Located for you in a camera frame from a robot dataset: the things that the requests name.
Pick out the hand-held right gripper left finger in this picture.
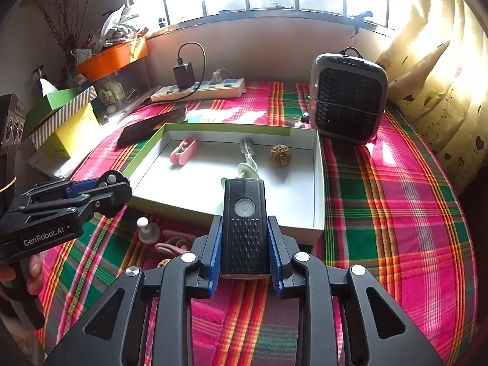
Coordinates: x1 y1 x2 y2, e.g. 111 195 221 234
44 215 224 366

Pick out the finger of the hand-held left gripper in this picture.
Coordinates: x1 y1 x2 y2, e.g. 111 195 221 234
28 177 103 203
17 182 133 224

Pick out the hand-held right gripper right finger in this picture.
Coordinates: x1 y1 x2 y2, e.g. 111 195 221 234
267 215 445 366

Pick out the black oval magnet disc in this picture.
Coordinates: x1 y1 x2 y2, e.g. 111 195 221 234
97 171 128 218

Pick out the black bike light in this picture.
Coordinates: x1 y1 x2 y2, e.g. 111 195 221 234
220 178 271 280

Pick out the pink clip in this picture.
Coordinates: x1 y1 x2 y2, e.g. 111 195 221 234
154 235 191 256
170 137 198 165

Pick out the green white cardboard box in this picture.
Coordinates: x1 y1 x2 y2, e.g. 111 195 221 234
122 122 325 245

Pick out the white green suction hook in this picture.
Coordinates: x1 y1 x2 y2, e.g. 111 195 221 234
221 162 262 191

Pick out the large carved walnut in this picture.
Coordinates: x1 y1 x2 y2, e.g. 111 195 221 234
269 144 292 167

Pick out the person's left hand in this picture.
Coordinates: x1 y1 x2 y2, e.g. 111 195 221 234
0 253 44 299

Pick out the white paper stack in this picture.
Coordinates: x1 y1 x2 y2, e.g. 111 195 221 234
27 147 100 180

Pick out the yellow box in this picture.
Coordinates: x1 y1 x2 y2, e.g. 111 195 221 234
38 103 100 159

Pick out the white knob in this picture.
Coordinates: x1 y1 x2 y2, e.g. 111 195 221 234
136 217 161 245

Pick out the striped box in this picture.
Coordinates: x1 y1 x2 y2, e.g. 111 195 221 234
28 86 98 149

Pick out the black smartphone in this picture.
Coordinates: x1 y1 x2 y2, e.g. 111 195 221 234
116 107 188 147

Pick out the clear plastic organizer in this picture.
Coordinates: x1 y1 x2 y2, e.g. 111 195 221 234
93 59 151 123

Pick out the plaid tablecloth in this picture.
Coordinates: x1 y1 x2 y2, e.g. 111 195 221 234
36 80 479 366

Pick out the orange tray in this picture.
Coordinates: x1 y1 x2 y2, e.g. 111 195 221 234
74 38 149 82

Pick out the black charger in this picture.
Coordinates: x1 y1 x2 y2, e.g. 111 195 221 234
173 62 196 89

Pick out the white power strip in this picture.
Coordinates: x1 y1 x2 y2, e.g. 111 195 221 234
150 78 245 103

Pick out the white plastic bag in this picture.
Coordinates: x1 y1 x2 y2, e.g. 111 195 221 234
101 4 140 41

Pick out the dried twig bouquet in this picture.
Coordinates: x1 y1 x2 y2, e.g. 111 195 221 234
36 0 100 73

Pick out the white plug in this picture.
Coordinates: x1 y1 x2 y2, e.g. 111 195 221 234
211 69 245 84

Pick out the grey space heater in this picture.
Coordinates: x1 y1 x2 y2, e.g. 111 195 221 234
309 47 389 145

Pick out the cream heart print curtain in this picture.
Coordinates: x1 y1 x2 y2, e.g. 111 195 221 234
375 0 488 195

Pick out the black charger cable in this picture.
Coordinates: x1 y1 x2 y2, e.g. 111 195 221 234
176 42 206 96

